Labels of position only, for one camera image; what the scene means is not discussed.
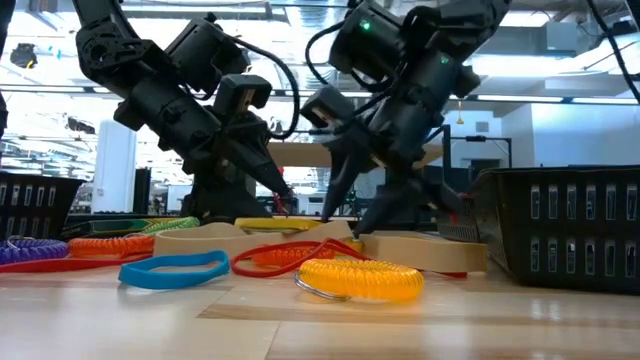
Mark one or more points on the tall black panel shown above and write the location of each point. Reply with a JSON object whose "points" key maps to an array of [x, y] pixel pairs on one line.
{"points": [[142, 192]]}

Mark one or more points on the black ceiling device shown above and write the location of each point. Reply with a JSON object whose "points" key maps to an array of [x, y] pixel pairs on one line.
{"points": [[23, 55]]}

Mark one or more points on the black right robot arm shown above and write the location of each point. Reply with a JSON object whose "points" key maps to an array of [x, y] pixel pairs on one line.
{"points": [[450, 20]]}

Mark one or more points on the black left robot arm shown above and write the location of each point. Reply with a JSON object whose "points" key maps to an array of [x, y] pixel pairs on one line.
{"points": [[115, 50]]}

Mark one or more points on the yellow green crayon box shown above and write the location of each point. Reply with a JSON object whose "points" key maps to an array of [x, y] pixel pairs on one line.
{"points": [[275, 223], [110, 227]]}

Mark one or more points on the white pillar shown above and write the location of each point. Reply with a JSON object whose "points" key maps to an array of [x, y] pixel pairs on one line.
{"points": [[115, 170]]}

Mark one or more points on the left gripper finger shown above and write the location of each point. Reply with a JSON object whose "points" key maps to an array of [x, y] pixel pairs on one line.
{"points": [[260, 160], [225, 200]]}

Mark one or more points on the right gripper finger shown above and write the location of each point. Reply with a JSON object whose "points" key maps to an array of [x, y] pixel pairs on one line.
{"points": [[400, 197], [345, 170]]}

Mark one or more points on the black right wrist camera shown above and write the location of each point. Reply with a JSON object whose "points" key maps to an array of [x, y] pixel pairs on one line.
{"points": [[327, 107]]}

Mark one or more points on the red rubber band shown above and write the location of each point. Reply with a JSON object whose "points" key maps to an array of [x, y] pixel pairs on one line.
{"points": [[237, 267], [454, 218], [60, 265]]}

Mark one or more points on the wide light blue rubber band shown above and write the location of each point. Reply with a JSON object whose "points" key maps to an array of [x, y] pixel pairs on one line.
{"points": [[170, 281]]}

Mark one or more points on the long light bar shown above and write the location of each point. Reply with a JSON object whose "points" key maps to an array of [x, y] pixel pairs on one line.
{"points": [[525, 98]]}

